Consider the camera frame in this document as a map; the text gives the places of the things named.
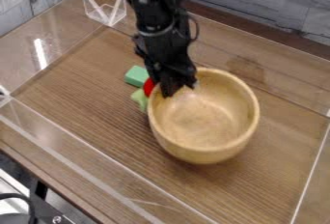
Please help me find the clear acrylic corner bracket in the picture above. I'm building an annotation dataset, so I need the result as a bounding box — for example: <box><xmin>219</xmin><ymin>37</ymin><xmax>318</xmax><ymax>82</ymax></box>
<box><xmin>83</xmin><ymin>0</ymin><xmax>128</xmax><ymax>27</ymax></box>

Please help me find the red plush strawberry fruit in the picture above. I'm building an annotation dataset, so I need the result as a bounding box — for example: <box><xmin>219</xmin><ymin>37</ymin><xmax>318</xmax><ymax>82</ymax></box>
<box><xmin>129</xmin><ymin>76</ymin><xmax>158</xmax><ymax>113</ymax></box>

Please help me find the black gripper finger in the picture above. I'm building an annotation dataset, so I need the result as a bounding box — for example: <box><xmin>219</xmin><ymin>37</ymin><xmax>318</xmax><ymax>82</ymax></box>
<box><xmin>136</xmin><ymin>47</ymin><xmax>166</xmax><ymax>84</ymax></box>
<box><xmin>160</xmin><ymin>70</ymin><xmax>198</xmax><ymax>98</ymax></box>

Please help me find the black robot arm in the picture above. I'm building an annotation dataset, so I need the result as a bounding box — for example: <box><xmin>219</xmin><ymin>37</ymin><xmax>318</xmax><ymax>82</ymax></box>
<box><xmin>127</xmin><ymin>0</ymin><xmax>199</xmax><ymax>98</ymax></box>

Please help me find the green rectangular foam block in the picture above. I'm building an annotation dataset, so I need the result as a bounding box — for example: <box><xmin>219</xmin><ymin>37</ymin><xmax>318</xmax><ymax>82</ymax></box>
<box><xmin>124</xmin><ymin>66</ymin><xmax>148</xmax><ymax>88</ymax></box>

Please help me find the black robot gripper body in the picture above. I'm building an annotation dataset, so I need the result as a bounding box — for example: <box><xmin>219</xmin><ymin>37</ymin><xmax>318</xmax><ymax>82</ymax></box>
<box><xmin>131</xmin><ymin>18</ymin><xmax>202</xmax><ymax>77</ymax></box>

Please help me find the black cable bottom left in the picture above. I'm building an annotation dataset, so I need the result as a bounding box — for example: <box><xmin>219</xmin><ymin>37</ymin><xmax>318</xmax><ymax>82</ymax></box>
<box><xmin>0</xmin><ymin>192</ymin><xmax>37</xmax><ymax>224</ymax></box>

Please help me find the clear acrylic enclosure wall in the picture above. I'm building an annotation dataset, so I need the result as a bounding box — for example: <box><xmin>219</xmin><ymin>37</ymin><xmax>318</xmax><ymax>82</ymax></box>
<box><xmin>0</xmin><ymin>0</ymin><xmax>330</xmax><ymax>224</ymax></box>

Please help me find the light wooden bowl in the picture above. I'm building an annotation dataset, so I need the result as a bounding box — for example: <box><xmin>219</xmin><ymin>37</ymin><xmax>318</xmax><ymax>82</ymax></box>
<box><xmin>147</xmin><ymin>68</ymin><xmax>260</xmax><ymax>164</ymax></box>

